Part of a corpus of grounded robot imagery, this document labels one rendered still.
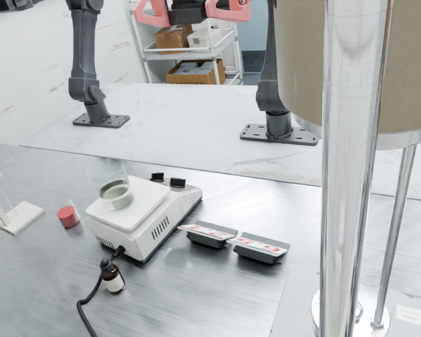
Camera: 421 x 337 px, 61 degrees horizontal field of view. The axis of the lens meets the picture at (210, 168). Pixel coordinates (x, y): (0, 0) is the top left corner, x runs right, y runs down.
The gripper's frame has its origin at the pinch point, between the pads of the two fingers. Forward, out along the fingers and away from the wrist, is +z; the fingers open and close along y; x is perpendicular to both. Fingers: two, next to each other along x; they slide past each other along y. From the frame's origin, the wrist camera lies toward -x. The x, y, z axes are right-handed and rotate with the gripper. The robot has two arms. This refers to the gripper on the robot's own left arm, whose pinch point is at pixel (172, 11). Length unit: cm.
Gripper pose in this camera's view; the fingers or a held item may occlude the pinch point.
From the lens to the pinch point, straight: 45.6
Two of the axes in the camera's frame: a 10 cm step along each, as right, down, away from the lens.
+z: -4.1, 5.9, -6.9
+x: 1.7, 8.0, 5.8
